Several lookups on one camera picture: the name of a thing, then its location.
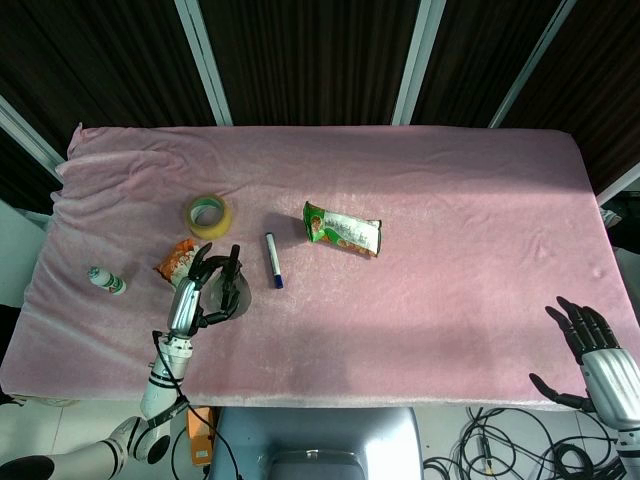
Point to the pink fleece table cloth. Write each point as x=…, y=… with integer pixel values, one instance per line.
x=425, y=300

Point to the white window frame post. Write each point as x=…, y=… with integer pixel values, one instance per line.
x=532, y=65
x=205, y=60
x=417, y=60
x=27, y=132
x=620, y=182

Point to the orange box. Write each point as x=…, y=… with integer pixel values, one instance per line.
x=200, y=440

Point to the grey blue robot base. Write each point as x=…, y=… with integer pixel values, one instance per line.
x=320, y=440

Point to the small white green bottle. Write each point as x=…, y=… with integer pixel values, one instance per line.
x=107, y=281

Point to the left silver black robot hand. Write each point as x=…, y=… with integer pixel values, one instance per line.
x=182, y=305

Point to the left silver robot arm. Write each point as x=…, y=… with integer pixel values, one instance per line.
x=160, y=385

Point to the yellow packing tape roll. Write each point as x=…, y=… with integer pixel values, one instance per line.
x=222, y=222

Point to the white blue marker pen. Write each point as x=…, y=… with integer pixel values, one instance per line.
x=272, y=255

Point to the green orange snack packet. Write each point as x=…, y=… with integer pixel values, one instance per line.
x=345, y=232

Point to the orange white snack packet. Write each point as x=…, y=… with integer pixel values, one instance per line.
x=175, y=262

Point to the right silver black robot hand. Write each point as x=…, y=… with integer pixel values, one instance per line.
x=612, y=380

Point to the dark brown curtain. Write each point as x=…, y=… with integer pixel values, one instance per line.
x=310, y=55

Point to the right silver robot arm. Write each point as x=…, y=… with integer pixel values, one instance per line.
x=629, y=455

